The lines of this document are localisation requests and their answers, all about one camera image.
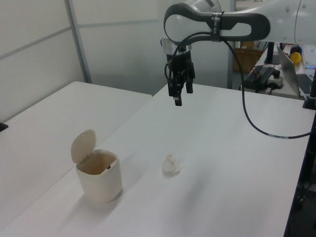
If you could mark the yellow round object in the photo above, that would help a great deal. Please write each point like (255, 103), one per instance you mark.
(296, 58)

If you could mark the black monitor stand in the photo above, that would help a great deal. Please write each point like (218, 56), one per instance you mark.
(270, 53)

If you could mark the black power supply box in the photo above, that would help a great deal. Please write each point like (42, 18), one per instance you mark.
(259, 75)

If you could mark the silver laptop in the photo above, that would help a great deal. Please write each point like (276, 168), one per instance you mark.
(288, 69)

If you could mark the small cream bin with lid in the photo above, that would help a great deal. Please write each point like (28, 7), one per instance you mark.
(101, 182)

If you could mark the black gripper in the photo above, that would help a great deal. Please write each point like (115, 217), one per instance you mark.
(179, 60)

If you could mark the grey button box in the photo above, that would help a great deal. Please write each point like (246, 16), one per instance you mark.
(277, 82)

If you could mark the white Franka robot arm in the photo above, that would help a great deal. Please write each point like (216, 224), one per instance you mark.
(279, 19)

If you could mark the crumpled white paper trash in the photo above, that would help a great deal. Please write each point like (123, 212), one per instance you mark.
(170, 166)

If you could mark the grey partition post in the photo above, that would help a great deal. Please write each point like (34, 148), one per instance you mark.
(79, 42)

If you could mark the brown cardboard box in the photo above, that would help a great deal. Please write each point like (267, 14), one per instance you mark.
(247, 58)

